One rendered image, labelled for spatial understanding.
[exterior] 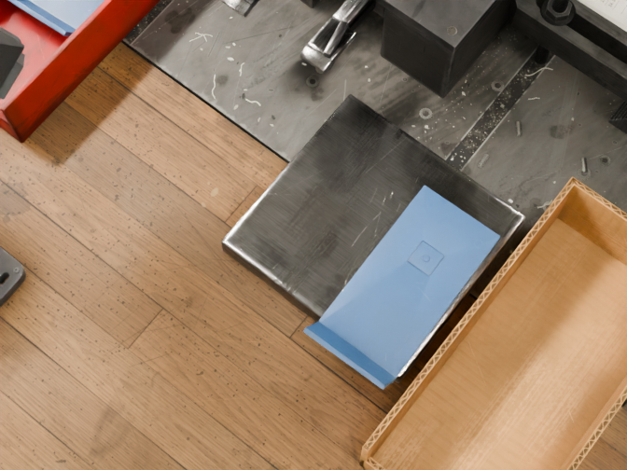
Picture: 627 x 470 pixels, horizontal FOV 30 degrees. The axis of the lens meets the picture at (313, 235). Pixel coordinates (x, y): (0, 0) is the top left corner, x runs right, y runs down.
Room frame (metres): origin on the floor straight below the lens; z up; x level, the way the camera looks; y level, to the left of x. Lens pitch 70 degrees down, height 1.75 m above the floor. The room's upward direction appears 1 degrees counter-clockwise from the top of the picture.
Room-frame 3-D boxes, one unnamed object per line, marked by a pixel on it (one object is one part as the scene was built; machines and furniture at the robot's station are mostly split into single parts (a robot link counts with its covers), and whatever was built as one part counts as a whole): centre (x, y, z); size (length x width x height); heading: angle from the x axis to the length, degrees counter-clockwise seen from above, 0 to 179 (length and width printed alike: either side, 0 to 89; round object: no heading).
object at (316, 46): (0.45, -0.02, 0.98); 0.07 x 0.02 x 0.01; 141
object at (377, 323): (0.26, -0.07, 0.93); 0.15 x 0.07 x 0.03; 143
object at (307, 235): (0.31, -0.05, 0.91); 0.17 x 0.16 x 0.02; 51
